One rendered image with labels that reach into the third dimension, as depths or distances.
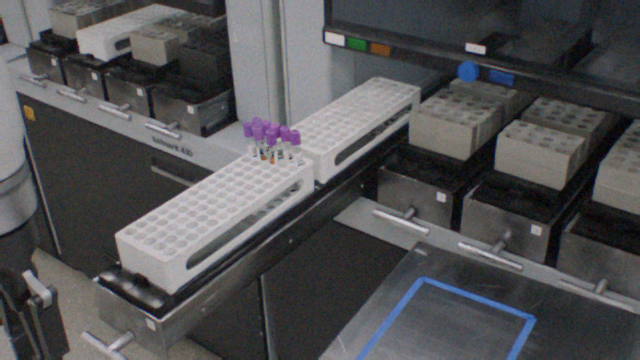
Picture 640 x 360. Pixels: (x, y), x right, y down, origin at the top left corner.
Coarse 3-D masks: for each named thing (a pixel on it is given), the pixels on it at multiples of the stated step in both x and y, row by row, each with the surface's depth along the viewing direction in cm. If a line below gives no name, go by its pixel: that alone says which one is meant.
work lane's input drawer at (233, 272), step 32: (384, 160) 116; (320, 192) 105; (352, 192) 110; (288, 224) 99; (320, 224) 105; (224, 256) 91; (256, 256) 94; (96, 288) 89; (128, 288) 86; (192, 288) 87; (224, 288) 91; (128, 320) 87; (160, 320) 83; (192, 320) 87; (160, 352) 86
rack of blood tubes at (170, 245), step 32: (256, 160) 103; (192, 192) 97; (224, 192) 96; (256, 192) 96; (288, 192) 102; (160, 224) 91; (192, 224) 90; (224, 224) 89; (256, 224) 95; (128, 256) 88; (160, 256) 84; (192, 256) 93; (160, 288) 86
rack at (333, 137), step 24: (360, 96) 121; (384, 96) 121; (408, 96) 120; (312, 120) 114; (336, 120) 114; (360, 120) 113; (384, 120) 116; (408, 120) 122; (312, 144) 107; (336, 144) 106; (360, 144) 118; (336, 168) 108
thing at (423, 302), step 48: (384, 288) 84; (432, 288) 84; (480, 288) 84; (528, 288) 83; (384, 336) 77; (432, 336) 77; (480, 336) 77; (528, 336) 76; (576, 336) 76; (624, 336) 76
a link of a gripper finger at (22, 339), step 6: (24, 330) 78; (18, 336) 77; (24, 336) 77; (12, 342) 76; (18, 342) 77; (24, 342) 78; (30, 342) 78; (12, 348) 77; (18, 348) 77; (24, 348) 78; (30, 348) 79; (18, 354) 77; (24, 354) 78; (30, 354) 79
